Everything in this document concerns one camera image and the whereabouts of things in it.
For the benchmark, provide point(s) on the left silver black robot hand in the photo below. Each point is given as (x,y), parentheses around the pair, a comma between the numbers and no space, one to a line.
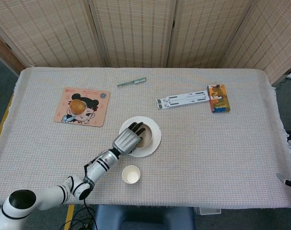
(125,141)

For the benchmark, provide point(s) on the beige bowl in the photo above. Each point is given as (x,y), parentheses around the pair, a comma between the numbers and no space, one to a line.
(147,135)

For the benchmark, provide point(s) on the white paper cup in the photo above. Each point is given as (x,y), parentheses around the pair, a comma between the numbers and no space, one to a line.
(131,175)

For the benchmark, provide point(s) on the large white plate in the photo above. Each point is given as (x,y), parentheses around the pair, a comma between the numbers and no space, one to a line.
(156,139)

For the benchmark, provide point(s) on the pink cartoon mouse pad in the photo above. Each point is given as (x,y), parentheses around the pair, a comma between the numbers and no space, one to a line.
(92,115)

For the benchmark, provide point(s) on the wrapped orange bun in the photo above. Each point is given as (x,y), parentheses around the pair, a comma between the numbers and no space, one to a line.
(77,106)

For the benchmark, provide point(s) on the green cleaning brush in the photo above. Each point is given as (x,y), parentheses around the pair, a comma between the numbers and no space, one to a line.
(131,82)

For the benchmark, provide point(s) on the white folding laptop stand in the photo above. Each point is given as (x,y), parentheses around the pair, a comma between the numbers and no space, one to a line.
(181,99)

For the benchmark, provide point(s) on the pale woven tablecloth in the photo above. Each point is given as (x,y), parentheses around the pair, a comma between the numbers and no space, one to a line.
(195,148)

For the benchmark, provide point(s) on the blue seat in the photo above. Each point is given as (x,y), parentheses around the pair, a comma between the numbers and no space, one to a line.
(143,218)

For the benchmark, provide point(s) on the clear plastic box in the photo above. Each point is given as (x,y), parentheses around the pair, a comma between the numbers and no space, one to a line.
(207,210)

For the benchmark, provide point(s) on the colourful cardboard box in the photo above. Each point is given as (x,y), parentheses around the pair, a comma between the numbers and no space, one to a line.
(218,98)

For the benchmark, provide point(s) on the beige folding screen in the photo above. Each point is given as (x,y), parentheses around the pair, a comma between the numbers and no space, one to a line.
(140,31)

